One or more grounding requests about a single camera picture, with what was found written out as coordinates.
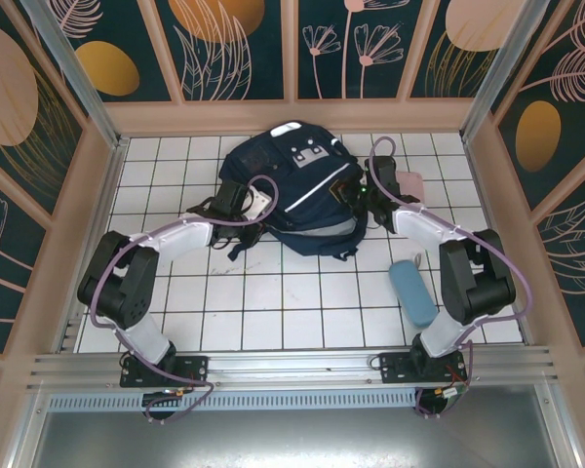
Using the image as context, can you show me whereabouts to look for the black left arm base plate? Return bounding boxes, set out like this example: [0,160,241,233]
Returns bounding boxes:
[120,354,210,390]

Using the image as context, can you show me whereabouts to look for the navy blue student backpack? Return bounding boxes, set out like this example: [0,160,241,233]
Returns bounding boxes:
[217,121,370,262]

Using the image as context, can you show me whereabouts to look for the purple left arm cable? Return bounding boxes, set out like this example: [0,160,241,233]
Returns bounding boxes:
[91,175,280,425]

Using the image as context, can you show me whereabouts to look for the aluminium mounting rail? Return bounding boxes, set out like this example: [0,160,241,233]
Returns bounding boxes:
[26,344,565,391]

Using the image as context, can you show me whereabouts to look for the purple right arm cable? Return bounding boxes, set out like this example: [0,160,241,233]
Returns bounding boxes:
[368,137,534,420]

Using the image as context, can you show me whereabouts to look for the aluminium side rail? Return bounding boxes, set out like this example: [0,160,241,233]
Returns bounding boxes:
[461,137,536,346]
[53,138,131,353]

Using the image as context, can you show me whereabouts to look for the light blue pencil case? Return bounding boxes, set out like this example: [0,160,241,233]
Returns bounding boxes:
[388,253,440,329]

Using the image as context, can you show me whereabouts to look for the grey slotted cable duct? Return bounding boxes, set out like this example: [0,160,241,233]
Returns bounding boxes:
[46,389,420,411]

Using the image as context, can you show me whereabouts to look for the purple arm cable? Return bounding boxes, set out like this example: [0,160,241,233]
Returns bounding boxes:
[91,175,280,425]
[368,137,534,420]

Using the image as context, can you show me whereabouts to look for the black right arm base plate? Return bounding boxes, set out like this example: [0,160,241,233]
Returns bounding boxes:
[378,349,468,386]

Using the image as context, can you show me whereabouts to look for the pink pencil case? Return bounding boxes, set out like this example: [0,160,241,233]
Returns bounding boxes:
[394,169,426,201]

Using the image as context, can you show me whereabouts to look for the aluminium frame post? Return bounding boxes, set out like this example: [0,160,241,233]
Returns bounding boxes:
[19,0,131,150]
[460,0,552,143]

